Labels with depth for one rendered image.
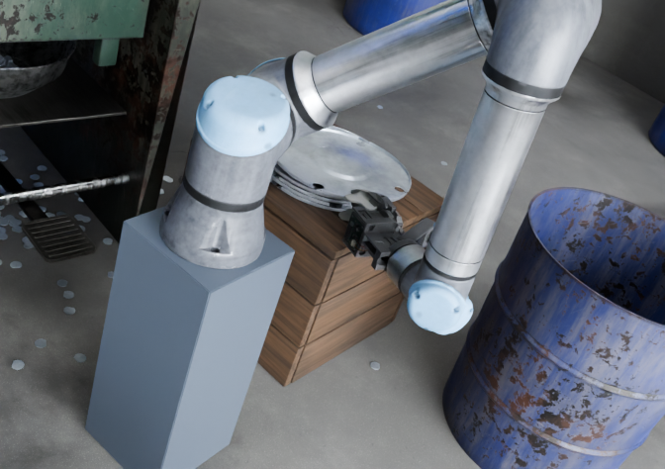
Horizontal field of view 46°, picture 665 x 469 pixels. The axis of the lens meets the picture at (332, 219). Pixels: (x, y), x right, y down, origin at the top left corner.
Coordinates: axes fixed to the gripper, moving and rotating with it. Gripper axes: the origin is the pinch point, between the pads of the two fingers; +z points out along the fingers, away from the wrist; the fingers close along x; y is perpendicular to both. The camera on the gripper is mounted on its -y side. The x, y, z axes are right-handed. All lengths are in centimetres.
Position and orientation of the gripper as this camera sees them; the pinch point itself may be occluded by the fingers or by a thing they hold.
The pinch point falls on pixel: (358, 196)
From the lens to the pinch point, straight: 145.0
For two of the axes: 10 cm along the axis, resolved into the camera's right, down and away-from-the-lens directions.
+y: -8.6, 0.3, -5.2
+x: -2.6, 8.3, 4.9
